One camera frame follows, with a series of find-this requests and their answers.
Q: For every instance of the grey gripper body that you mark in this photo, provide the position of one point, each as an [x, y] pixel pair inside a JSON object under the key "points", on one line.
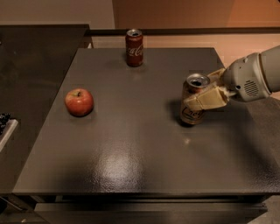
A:
{"points": [[244, 76]]}

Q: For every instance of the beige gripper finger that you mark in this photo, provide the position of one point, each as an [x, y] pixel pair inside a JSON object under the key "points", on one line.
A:
{"points": [[216, 77], [210, 97]]}

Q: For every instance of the orange soda can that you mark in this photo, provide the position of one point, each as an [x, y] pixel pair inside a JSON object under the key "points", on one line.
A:
{"points": [[193, 84]]}

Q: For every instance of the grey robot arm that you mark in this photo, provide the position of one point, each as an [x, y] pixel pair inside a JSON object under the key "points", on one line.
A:
{"points": [[270, 62]]}

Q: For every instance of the red coke can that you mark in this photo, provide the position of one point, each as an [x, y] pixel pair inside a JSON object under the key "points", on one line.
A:
{"points": [[134, 48]]}

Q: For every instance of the dark lower table shelf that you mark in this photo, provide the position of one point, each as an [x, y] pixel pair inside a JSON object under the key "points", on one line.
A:
{"points": [[150, 213]]}

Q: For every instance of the red apple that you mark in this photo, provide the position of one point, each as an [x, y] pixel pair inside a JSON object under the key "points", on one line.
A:
{"points": [[79, 102]]}

